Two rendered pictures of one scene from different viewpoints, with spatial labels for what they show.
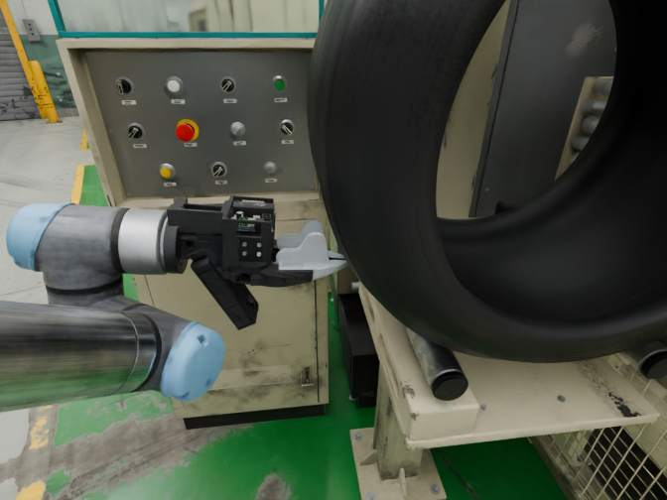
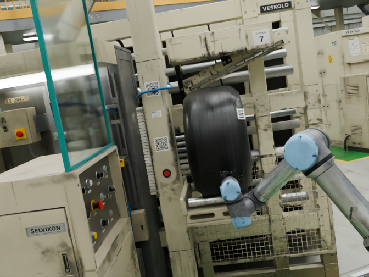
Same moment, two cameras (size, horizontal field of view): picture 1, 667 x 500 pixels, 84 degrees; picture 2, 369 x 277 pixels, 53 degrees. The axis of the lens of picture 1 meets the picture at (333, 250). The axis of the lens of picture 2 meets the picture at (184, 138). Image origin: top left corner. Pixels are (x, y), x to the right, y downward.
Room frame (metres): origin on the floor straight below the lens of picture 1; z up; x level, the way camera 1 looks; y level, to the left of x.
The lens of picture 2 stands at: (0.20, 1.72, 1.50)
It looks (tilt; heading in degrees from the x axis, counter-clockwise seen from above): 8 degrees down; 282
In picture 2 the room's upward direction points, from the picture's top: 9 degrees counter-clockwise
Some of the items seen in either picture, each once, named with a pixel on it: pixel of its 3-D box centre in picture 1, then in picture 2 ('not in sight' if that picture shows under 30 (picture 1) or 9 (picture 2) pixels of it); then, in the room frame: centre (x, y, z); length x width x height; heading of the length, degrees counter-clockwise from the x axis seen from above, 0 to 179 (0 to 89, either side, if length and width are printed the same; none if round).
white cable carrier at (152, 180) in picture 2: not in sight; (147, 150); (0.83, -0.17, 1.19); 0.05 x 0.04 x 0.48; 97
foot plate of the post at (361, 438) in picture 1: (394, 459); not in sight; (0.75, -0.21, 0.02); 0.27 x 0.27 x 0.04; 7
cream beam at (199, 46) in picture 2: not in sight; (219, 44); (0.41, -0.57, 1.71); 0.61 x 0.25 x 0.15; 7
